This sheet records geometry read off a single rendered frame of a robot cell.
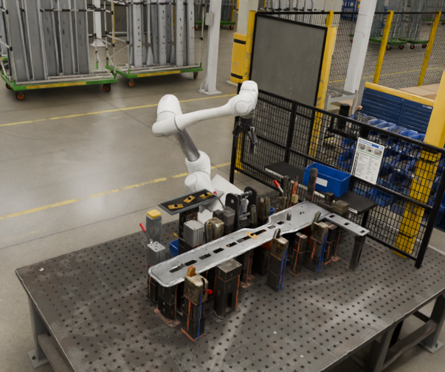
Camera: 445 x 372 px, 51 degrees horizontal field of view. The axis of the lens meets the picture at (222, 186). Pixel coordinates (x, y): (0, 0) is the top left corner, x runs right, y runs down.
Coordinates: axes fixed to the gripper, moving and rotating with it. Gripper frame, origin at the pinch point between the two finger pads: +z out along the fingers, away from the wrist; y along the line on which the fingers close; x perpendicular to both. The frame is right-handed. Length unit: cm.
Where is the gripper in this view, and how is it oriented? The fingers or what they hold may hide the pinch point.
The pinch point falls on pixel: (243, 148)
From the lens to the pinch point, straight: 286.9
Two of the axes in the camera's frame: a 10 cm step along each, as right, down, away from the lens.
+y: 6.7, 3.7, -6.5
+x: 7.4, -2.4, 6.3
